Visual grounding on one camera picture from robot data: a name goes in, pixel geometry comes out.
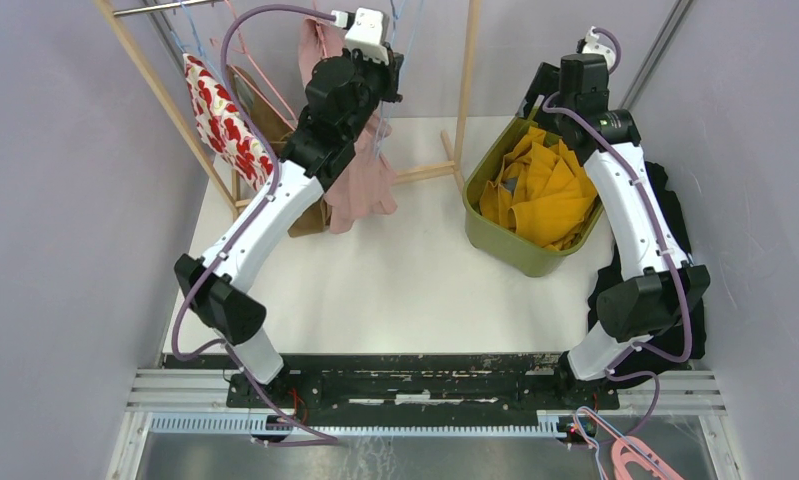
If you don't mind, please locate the tan brown garment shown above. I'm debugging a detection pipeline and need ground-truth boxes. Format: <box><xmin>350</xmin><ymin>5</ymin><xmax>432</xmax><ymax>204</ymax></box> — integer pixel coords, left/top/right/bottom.
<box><xmin>226</xmin><ymin>66</ymin><xmax>331</xmax><ymax>238</ymax></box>

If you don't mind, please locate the wooden clothes rack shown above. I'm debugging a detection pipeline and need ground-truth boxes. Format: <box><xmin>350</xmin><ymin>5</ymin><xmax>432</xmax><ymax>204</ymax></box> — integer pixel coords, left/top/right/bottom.
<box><xmin>95</xmin><ymin>1</ymin><xmax>481</xmax><ymax>219</ymax></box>

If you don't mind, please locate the red white patterned garment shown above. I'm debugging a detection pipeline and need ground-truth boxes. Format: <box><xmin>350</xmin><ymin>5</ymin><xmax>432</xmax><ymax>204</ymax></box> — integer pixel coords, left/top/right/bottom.
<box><xmin>182</xmin><ymin>54</ymin><xmax>274</xmax><ymax>191</ymax></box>

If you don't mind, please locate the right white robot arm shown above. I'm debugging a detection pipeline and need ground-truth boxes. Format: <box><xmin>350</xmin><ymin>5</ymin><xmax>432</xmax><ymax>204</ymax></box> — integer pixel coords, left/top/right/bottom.
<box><xmin>518</xmin><ymin>53</ymin><xmax>711</xmax><ymax>408</ymax></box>

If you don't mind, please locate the olive green plastic basket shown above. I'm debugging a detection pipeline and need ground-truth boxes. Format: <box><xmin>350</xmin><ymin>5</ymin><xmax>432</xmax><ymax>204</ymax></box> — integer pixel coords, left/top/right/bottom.
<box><xmin>463</xmin><ymin>118</ymin><xmax>602</xmax><ymax>277</ymax></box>

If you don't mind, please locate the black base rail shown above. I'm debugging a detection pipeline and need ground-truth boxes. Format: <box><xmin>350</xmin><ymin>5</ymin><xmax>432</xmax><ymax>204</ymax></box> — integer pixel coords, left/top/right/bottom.
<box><xmin>160</xmin><ymin>352</ymin><xmax>622</xmax><ymax>429</ymax></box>

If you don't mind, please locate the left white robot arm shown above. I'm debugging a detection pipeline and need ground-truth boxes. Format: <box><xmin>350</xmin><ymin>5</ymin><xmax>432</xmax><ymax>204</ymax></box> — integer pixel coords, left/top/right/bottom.
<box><xmin>174</xmin><ymin>49</ymin><xmax>404</xmax><ymax>407</ymax></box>

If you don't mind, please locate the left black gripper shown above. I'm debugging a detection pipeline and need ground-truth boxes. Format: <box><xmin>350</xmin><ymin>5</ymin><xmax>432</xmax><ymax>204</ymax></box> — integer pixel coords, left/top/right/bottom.
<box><xmin>342</xmin><ymin>41</ymin><xmax>404</xmax><ymax>143</ymax></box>

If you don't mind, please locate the yellow jacket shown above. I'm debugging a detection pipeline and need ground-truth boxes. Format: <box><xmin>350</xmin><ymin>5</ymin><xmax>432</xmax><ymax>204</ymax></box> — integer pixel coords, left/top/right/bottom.
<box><xmin>479</xmin><ymin>126</ymin><xmax>598</xmax><ymax>251</ymax></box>

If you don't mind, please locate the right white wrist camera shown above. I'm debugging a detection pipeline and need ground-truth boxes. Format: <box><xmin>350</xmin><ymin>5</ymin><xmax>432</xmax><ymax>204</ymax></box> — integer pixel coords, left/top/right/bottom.
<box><xmin>576</xmin><ymin>26</ymin><xmax>622</xmax><ymax>74</ymax></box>

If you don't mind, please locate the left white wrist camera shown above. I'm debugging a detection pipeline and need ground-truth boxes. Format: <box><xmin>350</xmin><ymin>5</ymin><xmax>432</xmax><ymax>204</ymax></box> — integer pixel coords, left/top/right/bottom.
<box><xmin>330</xmin><ymin>7</ymin><xmax>390</xmax><ymax>65</ymax></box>

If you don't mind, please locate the blue hanger far left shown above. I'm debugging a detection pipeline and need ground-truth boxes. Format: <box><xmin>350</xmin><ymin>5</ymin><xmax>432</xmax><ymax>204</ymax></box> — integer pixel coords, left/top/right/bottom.
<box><xmin>170</xmin><ymin>1</ymin><xmax>207</xmax><ymax>60</ymax></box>

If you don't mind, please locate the pink hanger pile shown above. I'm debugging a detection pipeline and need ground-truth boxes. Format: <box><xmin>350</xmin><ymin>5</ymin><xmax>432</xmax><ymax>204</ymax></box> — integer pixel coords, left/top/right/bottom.
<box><xmin>572</xmin><ymin>406</ymin><xmax>683</xmax><ymax>480</ymax></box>

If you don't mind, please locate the pink pleated skirt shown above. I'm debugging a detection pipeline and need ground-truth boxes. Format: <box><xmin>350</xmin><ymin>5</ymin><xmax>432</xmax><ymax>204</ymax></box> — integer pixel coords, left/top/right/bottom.
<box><xmin>298</xmin><ymin>18</ymin><xmax>397</xmax><ymax>234</ymax></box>

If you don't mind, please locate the black garment pile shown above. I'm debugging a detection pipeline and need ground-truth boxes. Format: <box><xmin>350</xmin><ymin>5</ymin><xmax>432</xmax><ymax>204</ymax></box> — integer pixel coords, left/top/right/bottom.
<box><xmin>585</xmin><ymin>160</ymin><xmax>708</xmax><ymax>372</ymax></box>

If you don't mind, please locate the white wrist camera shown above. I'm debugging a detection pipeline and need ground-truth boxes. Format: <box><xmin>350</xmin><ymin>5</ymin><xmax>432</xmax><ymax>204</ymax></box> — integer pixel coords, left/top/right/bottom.
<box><xmin>576</xmin><ymin>26</ymin><xmax>622</xmax><ymax>74</ymax></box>
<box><xmin>330</xmin><ymin>7</ymin><xmax>390</xmax><ymax>65</ymax></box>

